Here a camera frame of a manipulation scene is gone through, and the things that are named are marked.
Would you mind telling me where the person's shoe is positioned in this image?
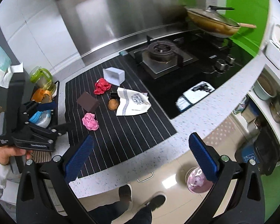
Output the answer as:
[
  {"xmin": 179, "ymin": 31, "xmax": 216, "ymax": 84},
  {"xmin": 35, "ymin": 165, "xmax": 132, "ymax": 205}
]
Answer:
[
  {"xmin": 145, "ymin": 193, "xmax": 166, "ymax": 212},
  {"xmin": 118, "ymin": 183, "xmax": 133, "ymax": 210}
]

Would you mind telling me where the gas stove top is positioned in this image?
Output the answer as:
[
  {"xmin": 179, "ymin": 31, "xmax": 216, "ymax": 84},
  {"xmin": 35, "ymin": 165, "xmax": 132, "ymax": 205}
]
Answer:
[{"xmin": 127, "ymin": 30, "xmax": 252, "ymax": 119}]

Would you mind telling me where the light blue bowl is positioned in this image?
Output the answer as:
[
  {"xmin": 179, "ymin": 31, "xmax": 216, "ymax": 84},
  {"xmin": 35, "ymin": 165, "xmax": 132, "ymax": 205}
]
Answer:
[{"xmin": 253, "ymin": 74, "xmax": 277, "ymax": 101}]

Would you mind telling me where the green lidded oil jug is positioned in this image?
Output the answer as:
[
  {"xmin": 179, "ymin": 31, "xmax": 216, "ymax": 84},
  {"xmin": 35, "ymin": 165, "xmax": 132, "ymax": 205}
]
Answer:
[{"xmin": 29, "ymin": 66, "xmax": 56, "ymax": 94}]

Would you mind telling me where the black recycling bin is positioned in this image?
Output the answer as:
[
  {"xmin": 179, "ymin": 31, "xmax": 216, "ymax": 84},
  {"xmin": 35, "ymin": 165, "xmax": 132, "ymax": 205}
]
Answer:
[{"xmin": 235, "ymin": 126, "xmax": 280, "ymax": 176}]

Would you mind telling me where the blue lidded container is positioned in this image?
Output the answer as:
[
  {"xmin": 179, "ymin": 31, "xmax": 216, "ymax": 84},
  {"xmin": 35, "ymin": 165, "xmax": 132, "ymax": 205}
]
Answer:
[{"xmin": 29, "ymin": 110, "xmax": 51, "ymax": 128}]

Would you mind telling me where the brown round fruit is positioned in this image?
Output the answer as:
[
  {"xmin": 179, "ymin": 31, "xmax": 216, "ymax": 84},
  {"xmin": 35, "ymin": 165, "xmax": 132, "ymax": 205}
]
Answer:
[{"xmin": 108, "ymin": 99, "xmax": 119, "ymax": 111}]

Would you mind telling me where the orange lidded bottle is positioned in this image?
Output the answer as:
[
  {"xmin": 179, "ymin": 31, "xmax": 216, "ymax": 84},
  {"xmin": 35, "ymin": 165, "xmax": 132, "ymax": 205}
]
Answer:
[{"xmin": 31, "ymin": 88, "xmax": 52, "ymax": 104}]

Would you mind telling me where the person's left shoe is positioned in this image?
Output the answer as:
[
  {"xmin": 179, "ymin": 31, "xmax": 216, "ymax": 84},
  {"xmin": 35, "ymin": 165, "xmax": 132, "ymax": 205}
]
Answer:
[{"xmin": 118, "ymin": 183, "xmax": 133, "ymax": 210}]

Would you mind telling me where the brown sanding sponge block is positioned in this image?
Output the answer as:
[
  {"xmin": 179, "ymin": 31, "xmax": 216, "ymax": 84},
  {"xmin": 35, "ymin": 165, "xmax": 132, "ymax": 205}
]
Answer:
[{"xmin": 77, "ymin": 91, "xmax": 99, "ymax": 113}]

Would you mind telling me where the person's right shoe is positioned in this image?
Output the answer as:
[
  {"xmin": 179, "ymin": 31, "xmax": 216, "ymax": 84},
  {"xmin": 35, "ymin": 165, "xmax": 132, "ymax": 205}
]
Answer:
[{"xmin": 145, "ymin": 193, "xmax": 166, "ymax": 212}]

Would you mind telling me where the black striped counter mat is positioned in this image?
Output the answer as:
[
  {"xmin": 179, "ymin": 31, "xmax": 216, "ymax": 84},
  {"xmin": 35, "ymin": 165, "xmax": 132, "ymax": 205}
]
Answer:
[{"xmin": 64, "ymin": 55, "xmax": 176, "ymax": 178}]

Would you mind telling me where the person's left hand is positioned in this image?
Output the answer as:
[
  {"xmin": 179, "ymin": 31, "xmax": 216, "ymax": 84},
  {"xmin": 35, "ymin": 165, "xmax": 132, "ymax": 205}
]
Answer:
[{"xmin": 0, "ymin": 146, "xmax": 33, "ymax": 165}]

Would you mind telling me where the pink paper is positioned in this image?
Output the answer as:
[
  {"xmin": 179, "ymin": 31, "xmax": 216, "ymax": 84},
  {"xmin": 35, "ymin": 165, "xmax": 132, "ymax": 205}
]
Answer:
[{"xmin": 82, "ymin": 113, "xmax": 99, "ymax": 131}]

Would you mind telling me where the pink trash bin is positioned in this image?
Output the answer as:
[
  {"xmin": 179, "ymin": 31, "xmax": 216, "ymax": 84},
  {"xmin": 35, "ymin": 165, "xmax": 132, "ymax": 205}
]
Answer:
[{"xmin": 185, "ymin": 166, "xmax": 213, "ymax": 194}]

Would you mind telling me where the red paper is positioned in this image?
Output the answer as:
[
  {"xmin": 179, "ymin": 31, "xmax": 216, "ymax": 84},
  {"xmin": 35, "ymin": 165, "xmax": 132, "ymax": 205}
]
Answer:
[{"xmin": 94, "ymin": 78, "xmax": 112, "ymax": 95}]

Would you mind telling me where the white foam tray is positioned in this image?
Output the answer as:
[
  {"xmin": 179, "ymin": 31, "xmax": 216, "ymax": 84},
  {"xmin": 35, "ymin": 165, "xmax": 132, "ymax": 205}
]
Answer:
[{"xmin": 102, "ymin": 67, "xmax": 125, "ymax": 86}]

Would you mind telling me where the frying pan with lid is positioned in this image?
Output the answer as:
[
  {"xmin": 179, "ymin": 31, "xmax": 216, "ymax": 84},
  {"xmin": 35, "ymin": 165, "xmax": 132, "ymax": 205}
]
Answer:
[{"xmin": 185, "ymin": 5, "xmax": 257, "ymax": 38}]

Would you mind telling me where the white patterned paper bag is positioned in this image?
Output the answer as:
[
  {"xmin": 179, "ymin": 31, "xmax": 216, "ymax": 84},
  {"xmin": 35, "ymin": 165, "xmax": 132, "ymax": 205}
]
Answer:
[{"xmin": 116, "ymin": 88, "xmax": 151, "ymax": 116}]

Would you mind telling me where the teal sponge piece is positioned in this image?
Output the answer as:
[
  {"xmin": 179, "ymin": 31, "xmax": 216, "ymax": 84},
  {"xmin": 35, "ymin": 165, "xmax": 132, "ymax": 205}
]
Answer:
[{"xmin": 119, "ymin": 50, "xmax": 128, "ymax": 56}]

